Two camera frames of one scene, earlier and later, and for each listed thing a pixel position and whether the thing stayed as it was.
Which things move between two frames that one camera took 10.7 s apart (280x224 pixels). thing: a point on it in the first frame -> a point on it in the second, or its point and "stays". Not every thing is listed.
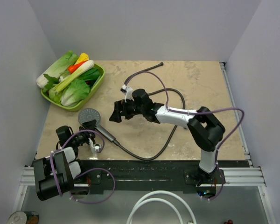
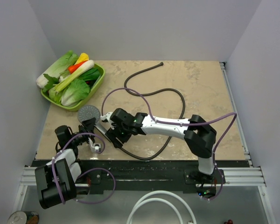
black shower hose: x=123 y=149 stays
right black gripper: x=119 y=106 -> x=112 y=133
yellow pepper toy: x=83 y=57 stays
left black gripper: x=90 y=125 stays
